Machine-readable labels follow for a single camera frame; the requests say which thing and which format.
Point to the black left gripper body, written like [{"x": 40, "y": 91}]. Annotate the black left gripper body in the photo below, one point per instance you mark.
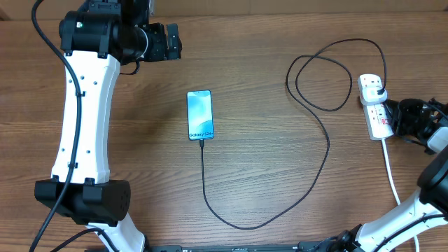
[{"x": 157, "y": 47}]

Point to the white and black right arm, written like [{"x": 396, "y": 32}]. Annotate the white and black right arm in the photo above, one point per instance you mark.
[{"x": 426, "y": 208}]

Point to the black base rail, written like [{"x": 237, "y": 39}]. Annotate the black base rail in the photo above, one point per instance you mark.
[{"x": 302, "y": 246}]

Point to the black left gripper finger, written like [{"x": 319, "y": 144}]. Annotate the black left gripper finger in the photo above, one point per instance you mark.
[
  {"x": 173, "y": 38},
  {"x": 174, "y": 52}
]

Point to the white charger plug adapter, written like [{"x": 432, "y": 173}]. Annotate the white charger plug adapter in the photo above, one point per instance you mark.
[{"x": 370, "y": 96}]

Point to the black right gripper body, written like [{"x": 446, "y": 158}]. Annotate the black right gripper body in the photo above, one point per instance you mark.
[{"x": 410, "y": 115}]

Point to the Samsung Galaxy smartphone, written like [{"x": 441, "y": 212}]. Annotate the Samsung Galaxy smartphone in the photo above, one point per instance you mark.
[{"x": 200, "y": 115}]

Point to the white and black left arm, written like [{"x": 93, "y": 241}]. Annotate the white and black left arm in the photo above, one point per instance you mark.
[{"x": 96, "y": 41}]

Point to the white power strip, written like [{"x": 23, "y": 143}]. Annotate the white power strip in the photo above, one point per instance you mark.
[{"x": 377, "y": 122}]

